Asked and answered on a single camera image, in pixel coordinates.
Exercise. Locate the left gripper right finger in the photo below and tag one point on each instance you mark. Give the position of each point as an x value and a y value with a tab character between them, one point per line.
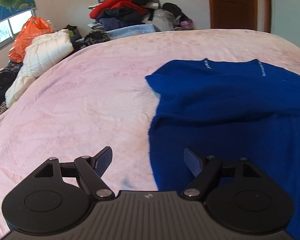
206	171

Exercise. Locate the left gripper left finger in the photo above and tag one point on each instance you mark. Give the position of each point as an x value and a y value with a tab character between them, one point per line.
90	171

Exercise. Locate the blue knit sweater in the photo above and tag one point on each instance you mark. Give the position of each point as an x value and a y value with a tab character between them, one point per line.
229	110

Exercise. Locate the dark clothes pile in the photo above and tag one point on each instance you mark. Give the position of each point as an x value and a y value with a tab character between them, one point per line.
116	14

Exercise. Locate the pink floral bed blanket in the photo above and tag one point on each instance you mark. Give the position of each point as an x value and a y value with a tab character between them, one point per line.
99	97

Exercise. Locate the white quilted jacket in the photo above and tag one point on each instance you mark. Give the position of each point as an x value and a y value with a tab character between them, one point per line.
44	52

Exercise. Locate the leopard print fuzzy hat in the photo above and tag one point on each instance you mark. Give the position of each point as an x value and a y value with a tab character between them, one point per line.
96	37

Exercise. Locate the light blue knit garment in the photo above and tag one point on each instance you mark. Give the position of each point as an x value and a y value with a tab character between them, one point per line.
133	30

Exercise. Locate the purple plastic bag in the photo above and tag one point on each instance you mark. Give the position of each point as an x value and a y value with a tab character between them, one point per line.
187	25

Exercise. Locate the orange plastic bag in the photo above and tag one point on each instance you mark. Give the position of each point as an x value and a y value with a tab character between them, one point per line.
34	27

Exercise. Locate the brown wooden door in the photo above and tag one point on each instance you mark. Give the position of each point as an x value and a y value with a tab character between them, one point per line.
241	14

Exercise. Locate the red garment on pile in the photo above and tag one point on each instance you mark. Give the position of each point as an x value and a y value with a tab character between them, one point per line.
116	4

